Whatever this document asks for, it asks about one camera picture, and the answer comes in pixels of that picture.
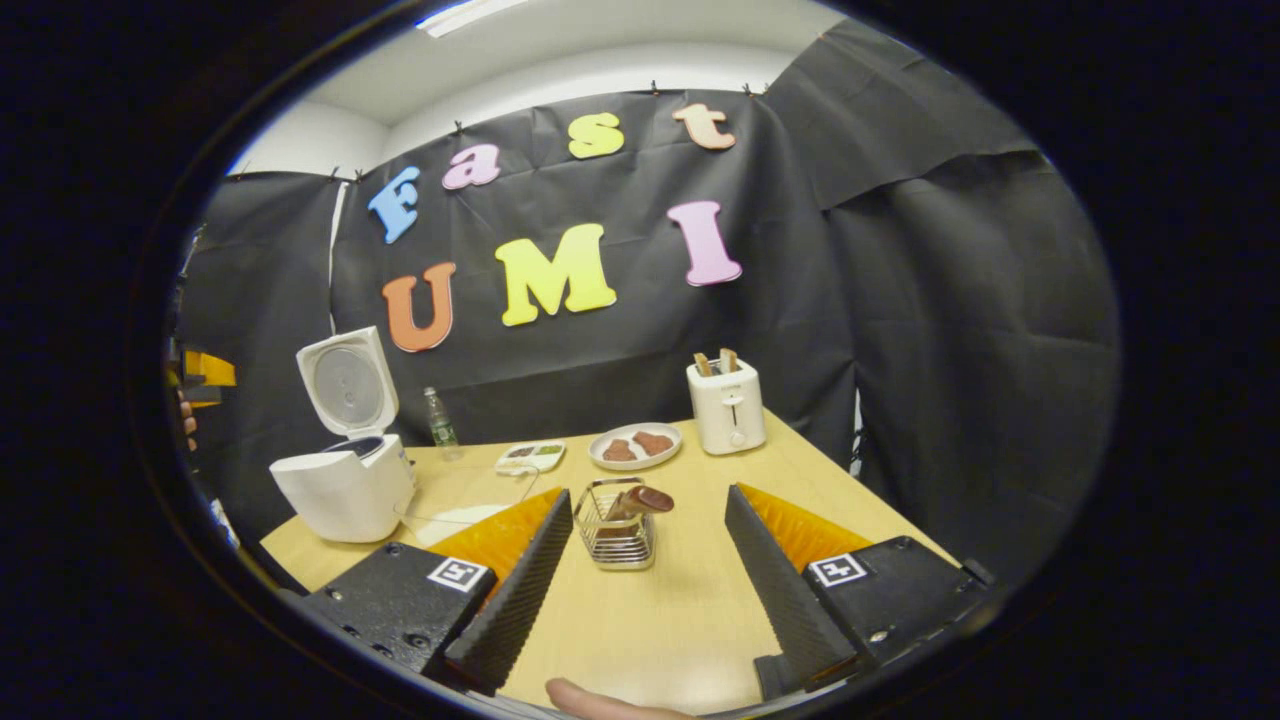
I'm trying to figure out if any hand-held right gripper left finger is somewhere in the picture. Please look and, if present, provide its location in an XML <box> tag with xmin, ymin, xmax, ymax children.
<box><xmin>300</xmin><ymin>488</ymin><xmax>574</xmax><ymax>696</ymax></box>

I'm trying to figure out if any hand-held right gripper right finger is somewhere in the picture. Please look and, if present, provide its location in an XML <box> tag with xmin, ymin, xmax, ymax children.
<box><xmin>724</xmin><ymin>483</ymin><xmax>996</xmax><ymax>701</ymax></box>

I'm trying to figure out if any white rice cooker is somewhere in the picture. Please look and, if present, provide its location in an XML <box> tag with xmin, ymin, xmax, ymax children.
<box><xmin>269</xmin><ymin>326</ymin><xmax>418</xmax><ymax>544</ymax></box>

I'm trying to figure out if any metal wire chopstick holder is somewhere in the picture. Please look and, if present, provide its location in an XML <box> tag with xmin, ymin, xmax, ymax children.
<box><xmin>574</xmin><ymin>477</ymin><xmax>656</xmax><ymax>571</ymax></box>

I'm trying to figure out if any brown wooden spoon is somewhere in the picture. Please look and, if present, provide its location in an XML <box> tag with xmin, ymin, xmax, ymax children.
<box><xmin>598</xmin><ymin>486</ymin><xmax>675</xmax><ymax>536</ymax></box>

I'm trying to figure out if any clear plastic water bottle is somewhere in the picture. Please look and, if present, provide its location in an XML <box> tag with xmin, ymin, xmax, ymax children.
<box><xmin>424</xmin><ymin>387</ymin><xmax>463</xmax><ymax>461</ymax></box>

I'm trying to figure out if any small white divided dish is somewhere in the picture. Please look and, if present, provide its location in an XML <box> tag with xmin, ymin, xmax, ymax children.
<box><xmin>495</xmin><ymin>440</ymin><xmax>567</xmax><ymax>477</ymax></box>

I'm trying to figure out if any white toaster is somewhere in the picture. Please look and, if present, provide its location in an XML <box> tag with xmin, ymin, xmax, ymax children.
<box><xmin>686</xmin><ymin>358</ymin><xmax>767</xmax><ymax>457</ymax></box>

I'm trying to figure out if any black backdrop cloth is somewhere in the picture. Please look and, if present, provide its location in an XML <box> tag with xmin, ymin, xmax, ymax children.
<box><xmin>175</xmin><ymin>18</ymin><xmax>1121</xmax><ymax>591</ymax></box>

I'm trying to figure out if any white round plate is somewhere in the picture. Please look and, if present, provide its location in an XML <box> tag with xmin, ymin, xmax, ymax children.
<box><xmin>588</xmin><ymin>422</ymin><xmax>684</xmax><ymax>472</ymax></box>

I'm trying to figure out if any long ceiling light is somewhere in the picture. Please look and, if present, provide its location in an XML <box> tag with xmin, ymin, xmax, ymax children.
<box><xmin>415</xmin><ymin>0</ymin><xmax>531</xmax><ymax>39</ymax></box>

